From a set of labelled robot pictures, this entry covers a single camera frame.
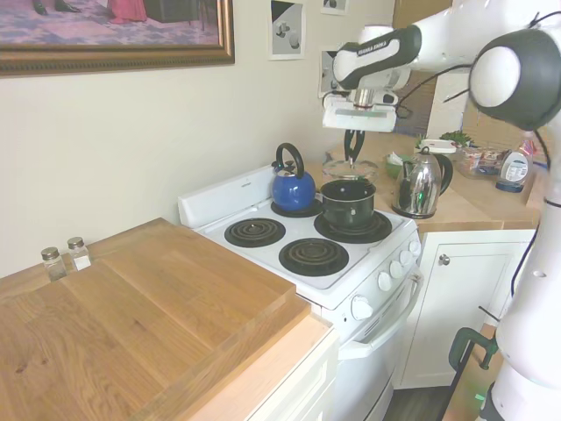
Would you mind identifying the glass pepper shaker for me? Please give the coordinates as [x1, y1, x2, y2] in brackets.
[40, 246, 68, 282]

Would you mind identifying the gold framed painting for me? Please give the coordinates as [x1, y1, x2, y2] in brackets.
[0, 0, 236, 76]

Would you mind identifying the green box with tissue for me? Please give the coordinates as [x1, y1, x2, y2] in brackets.
[384, 152, 408, 180]

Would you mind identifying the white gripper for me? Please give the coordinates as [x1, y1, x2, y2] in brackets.
[322, 97, 398, 161]

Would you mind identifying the white base cabinet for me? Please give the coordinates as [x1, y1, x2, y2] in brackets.
[243, 326, 341, 421]

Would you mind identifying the stainless electric kettle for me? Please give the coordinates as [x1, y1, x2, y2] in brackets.
[390, 146, 454, 219]

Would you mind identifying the green leafy plant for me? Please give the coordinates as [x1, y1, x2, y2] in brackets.
[438, 130, 473, 146]

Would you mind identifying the glass salt shaker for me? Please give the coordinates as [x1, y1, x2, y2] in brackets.
[66, 237, 91, 272]

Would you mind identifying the white electric stove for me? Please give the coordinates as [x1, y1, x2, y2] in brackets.
[177, 164, 425, 421]

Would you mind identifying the black cooking pot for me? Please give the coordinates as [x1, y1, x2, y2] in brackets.
[319, 179, 378, 230]

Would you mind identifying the glass pot lid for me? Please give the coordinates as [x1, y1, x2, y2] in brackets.
[322, 158, 380, 182]

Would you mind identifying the white cabinet with knob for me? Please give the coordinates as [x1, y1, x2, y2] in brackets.
[392, 227, 550, 390]

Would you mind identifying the clear squeeze bottle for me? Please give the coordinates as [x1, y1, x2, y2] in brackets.
[495, 146, 535, 193]

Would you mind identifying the large wooden butcher board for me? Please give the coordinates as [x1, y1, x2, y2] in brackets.
[0, 218, 298, 421]

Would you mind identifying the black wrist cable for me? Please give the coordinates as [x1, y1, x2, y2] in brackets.
[395, 61, 474, 120]

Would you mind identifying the blue whistling kettle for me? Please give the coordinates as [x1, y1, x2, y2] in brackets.
[271, 142, 317, 215]

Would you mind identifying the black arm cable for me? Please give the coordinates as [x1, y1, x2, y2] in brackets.
[509, 129, 554, 309]

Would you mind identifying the grey still life print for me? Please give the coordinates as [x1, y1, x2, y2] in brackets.
[267, 0, 306, 61]

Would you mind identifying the wall print behind arm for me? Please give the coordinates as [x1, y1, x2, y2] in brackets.
[318, 48, 339, 100]

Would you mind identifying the white oven door handle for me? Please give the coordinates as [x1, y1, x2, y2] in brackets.
[338, 270, 425, 350]

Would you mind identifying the green clamp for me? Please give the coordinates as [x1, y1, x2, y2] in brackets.
[449, 325, 500, 372]

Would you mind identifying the clear plastic food container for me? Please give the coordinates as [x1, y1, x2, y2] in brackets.
[454, 146, 510, 181]

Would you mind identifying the small cropped wall print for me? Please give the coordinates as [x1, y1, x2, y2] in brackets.
[320, 0, 351, 17]

